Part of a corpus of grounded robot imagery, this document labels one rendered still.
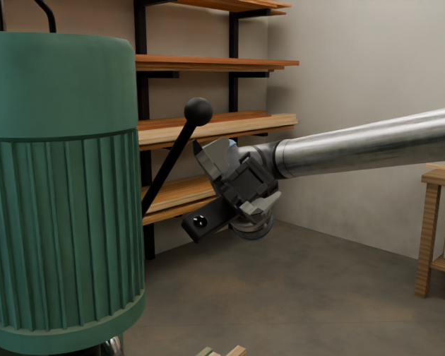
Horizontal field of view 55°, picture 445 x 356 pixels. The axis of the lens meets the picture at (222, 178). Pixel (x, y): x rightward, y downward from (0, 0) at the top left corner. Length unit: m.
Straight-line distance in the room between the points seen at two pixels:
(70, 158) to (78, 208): 0.05
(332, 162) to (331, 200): 3.28
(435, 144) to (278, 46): 3.67
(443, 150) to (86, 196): 0.55
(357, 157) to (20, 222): 0.60
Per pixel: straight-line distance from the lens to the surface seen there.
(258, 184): 0.70
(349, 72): 3.94
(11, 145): 0.42
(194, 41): 3.74
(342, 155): 0.85
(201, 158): 0.66
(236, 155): 0.92
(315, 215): 4.28
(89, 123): 0.42
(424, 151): 0.77
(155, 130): 2.90
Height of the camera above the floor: 1.47
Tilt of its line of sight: 13 degrees down
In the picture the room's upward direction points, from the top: straight up
